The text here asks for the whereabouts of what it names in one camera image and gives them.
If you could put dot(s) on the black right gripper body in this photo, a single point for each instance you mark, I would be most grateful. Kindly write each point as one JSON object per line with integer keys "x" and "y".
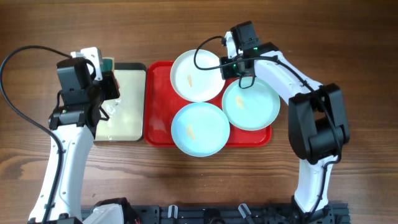
{"x": 232, "y": 71}

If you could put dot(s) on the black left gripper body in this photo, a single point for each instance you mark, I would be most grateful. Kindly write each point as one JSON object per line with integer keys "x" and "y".
{"x": 106, "y": 89}

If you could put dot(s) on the green yellow sponge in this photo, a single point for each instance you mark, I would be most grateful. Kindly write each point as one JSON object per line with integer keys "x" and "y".
{"x": 108, "y": 64}

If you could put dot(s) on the white round plate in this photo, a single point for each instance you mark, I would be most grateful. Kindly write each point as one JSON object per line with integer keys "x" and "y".
{"x": 193, "y": 84}

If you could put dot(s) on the light blue round plate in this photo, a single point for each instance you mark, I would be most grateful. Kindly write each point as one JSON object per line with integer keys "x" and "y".
{"x": 200, "y": 129}

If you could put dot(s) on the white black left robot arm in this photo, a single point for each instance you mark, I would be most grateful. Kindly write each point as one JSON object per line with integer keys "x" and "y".
{"x": 73, "y": 128}

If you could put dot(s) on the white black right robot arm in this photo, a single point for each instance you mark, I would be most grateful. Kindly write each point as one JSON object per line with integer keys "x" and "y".
{"x": 318, "y": 125}

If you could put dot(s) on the black water basin tray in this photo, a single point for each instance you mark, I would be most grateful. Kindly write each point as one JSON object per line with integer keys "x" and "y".
{"x": 126, "y": 113}

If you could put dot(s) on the red plastic tray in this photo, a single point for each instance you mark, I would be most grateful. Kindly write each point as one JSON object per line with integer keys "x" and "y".
{"x": 162, "y": 103}

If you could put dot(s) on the mint green round plate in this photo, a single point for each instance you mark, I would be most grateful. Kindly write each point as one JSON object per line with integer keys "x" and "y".
{"x": 250, "y": 104}

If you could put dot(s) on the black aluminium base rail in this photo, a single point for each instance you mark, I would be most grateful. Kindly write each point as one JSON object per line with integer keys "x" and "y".
{"x": 267, "y": 214}

